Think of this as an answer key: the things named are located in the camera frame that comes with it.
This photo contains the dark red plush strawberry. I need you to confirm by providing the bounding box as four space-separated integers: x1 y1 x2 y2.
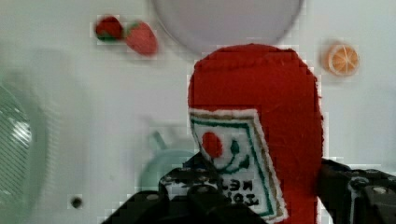
94 16 123 41

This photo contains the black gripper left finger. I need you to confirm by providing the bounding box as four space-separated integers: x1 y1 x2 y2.
102 153 267 224

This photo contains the light red plush strawberry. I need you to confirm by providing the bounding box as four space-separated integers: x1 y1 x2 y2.
124 21 158 57

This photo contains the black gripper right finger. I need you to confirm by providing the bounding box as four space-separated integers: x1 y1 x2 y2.
318 159 396 224

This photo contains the red plush ketchup bottle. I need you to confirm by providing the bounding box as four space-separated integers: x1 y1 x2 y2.
188 44 323 224

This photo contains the green mug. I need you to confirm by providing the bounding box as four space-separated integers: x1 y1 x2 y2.
138 131 195 190

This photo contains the grey round plate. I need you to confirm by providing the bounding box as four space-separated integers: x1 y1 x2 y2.
152 0 304 54

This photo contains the orange slice toy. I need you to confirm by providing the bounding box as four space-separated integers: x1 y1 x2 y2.
321 42 360 77

